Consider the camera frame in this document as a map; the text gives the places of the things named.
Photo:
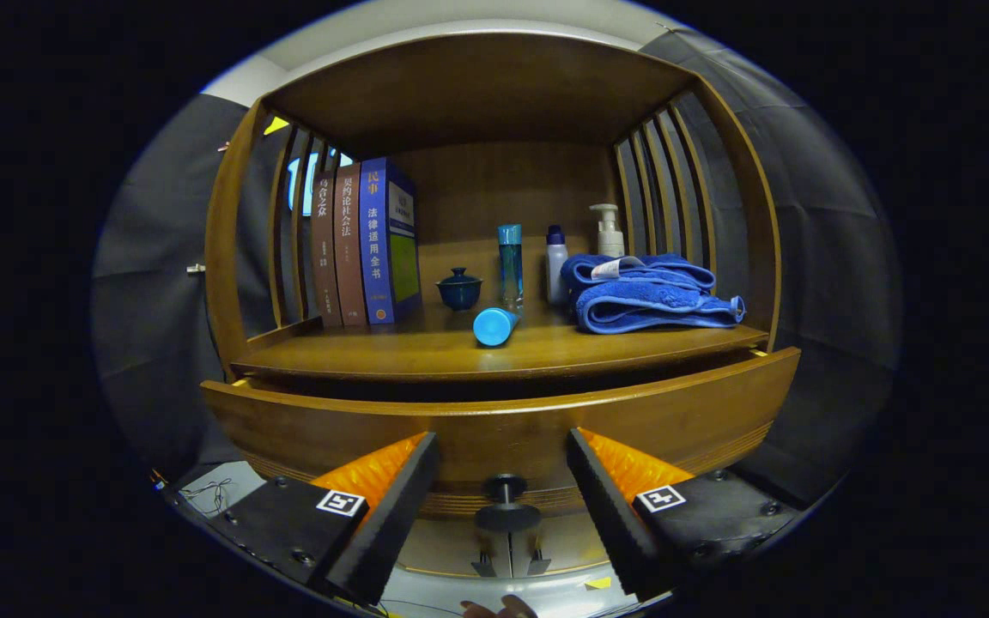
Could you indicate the reddish brown book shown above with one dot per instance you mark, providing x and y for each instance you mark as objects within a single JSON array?
[{"x": 350, "y": 245}]

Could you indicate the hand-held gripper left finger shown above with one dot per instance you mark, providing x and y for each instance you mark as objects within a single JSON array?
[{"x": 391, "y": 524}]

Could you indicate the yellow floor tape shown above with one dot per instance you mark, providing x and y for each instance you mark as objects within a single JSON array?
[{"x": 598, "y": 583}]

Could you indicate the white pump bottle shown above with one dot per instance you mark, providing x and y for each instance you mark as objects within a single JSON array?
[{"x": 609, "y": 239}]

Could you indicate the blue lidded teacup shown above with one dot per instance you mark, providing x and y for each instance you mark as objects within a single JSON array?
[{"x": 460, "y": 292}]

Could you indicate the dark brown book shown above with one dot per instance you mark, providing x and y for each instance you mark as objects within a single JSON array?
[{"x": 325, "y": 249}]

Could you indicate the teal glass bottle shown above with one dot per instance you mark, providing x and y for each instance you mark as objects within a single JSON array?
[{"x": 510, "y": 266}]

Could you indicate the white bottle with blue cap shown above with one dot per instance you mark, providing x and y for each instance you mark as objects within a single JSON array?
[{"x": 556, "y": 270}]

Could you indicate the blue and white tube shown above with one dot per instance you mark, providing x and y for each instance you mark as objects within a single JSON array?
[{"x": 494, "y": 327}]

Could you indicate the blue book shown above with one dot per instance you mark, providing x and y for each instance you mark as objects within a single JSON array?
[{"x": 374, "y": 240}]

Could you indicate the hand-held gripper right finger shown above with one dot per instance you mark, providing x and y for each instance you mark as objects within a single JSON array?
[{"x": 615, "y": 524}]

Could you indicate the wooden cabinet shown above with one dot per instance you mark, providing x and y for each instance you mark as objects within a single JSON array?
[{"x": 494, "y": 94}]

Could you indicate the blue folded towel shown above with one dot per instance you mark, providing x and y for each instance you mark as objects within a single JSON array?
[{"x": 649, "y": 305}]

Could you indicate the wooden drawer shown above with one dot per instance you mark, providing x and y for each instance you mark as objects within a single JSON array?
[{"x": 494, "y": 433}]

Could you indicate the black drawer knob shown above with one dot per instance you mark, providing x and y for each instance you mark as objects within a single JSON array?
[{"x": 507, "y": 518}]

